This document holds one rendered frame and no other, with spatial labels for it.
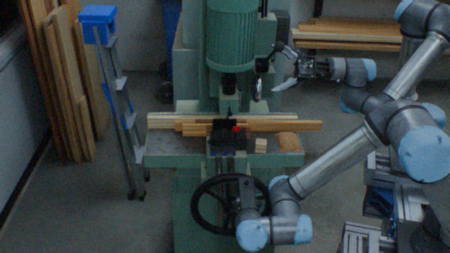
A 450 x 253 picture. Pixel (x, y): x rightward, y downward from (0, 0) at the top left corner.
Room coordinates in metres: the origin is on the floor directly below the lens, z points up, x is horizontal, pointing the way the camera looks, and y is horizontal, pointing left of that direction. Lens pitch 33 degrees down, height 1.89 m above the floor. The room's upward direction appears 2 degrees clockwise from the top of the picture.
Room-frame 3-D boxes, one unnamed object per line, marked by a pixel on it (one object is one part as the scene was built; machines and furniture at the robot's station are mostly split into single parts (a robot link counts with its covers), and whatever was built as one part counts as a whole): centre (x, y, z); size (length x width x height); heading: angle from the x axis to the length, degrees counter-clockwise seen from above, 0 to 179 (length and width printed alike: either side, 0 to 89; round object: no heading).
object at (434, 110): (1.45, -0.80, 0.98); 0.13 x 0.12 x 0.14; 35
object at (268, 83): (1.67, -0.16, 1.02); 0.09 x 0.07 x 0.12; 94
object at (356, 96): (1.33, -0.45, 1.15); 0.11 x 0.08 x 0.11; 35
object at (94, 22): (2.12, 0.60, 0.58); 0.27 x 0.25 x 1.16; 90
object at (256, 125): (1.48, -0.10, 0.92); 0.59 x 0.02 x 0.04; 94
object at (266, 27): (1.70, -0.15, 1.23); 0.09 x 0.08 x 0.15; 4
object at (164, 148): (1.37, 0.00, 0.87); 0.61 x 0.30 x 0.06; 94
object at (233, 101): (1.50, -0.01, 1.03); 0.14 x 0.07 x 0.09; 4
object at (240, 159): (1.28, -0.01, 0.92); 0.15 x 0.13 x 0.09; 94
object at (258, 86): (1.61, -0.13, 1.02); 0.12 x 0.03 x 0.12; 4
